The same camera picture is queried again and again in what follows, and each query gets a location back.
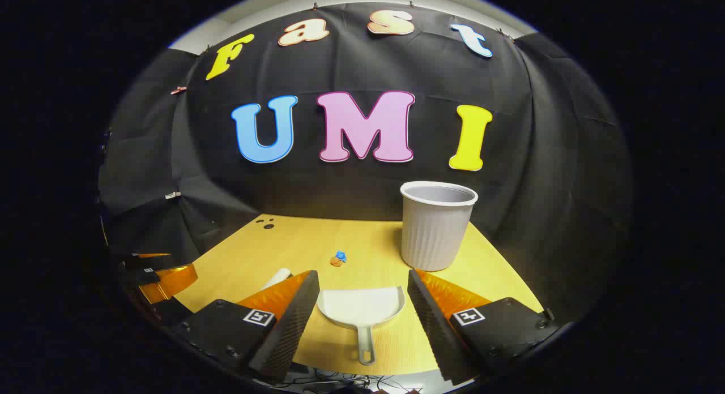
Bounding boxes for small white broom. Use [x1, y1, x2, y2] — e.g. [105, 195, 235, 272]
[261, 268, 292, 290]

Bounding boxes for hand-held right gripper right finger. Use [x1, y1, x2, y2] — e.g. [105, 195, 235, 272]
[407, 268, 561, 386]

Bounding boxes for white plastic dustpan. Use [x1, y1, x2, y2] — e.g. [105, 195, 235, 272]
[317, 286, 406, 365]

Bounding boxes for white ribbed garbage bin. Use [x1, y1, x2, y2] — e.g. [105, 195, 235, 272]
[400, 181, 479, 272]

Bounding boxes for black cables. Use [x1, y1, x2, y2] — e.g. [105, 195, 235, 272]
[255, 370, 425, 393]

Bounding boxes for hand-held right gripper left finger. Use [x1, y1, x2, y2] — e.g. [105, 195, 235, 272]
[173, 269, 321, 382]

